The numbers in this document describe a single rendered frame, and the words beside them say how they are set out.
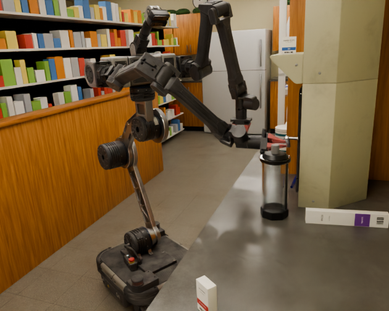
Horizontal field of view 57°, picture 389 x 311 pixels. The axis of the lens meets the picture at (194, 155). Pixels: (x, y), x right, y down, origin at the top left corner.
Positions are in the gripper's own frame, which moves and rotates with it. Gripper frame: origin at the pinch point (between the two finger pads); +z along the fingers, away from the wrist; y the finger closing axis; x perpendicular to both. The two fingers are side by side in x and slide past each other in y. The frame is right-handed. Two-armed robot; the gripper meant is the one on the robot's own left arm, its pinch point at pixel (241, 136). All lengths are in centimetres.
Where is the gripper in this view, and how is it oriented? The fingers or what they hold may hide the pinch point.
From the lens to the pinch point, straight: 187.2
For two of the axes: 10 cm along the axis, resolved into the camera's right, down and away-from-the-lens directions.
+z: 0.5, 9.6, 2.8
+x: 3.5, -2.8, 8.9
